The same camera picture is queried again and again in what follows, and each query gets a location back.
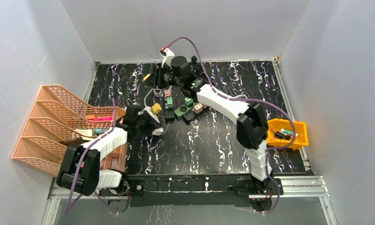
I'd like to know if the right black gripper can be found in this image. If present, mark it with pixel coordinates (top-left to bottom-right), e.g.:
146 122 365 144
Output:
143 63 183 90

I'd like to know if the yellow plug adapter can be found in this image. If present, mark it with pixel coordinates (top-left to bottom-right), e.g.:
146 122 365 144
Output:
142 73 151 82
151 103 162 115

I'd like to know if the short black power strip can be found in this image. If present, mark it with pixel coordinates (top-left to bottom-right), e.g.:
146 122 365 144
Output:
165 102 175 123

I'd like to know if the white power strip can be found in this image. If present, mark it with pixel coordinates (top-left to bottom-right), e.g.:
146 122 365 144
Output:
143 106 164 136

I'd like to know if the green power strip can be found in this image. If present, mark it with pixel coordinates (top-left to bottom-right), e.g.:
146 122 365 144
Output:
174 103 195 120

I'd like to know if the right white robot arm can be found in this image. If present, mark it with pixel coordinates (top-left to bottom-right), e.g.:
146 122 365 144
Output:
142 56 275 194

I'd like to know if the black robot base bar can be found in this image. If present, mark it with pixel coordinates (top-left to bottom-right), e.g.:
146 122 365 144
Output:
99 173 284 211

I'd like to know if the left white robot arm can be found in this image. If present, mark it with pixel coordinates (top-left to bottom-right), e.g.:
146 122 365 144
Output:
56 105 164 196

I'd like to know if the light green plug adapter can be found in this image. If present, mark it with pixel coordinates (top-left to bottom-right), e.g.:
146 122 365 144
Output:
184 97 194 107

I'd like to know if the orange desk organizer tray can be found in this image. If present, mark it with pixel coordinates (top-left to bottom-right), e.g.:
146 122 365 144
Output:
99 127 128 172

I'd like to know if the orange plastic file rack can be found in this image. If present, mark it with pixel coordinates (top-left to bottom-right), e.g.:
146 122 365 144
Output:
11 85 125 177

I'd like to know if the yellow plastic bin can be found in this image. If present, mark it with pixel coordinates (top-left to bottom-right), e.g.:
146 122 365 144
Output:
267 119 309 150

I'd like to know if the white strip grey cable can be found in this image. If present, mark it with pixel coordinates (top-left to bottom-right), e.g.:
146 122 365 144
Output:
143 88 163 109

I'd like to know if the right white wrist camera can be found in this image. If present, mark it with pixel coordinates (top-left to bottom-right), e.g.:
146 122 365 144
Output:
160 46 175 68

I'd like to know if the black coiled cable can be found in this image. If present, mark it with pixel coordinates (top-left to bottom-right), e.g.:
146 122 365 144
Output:
190 56 207 75

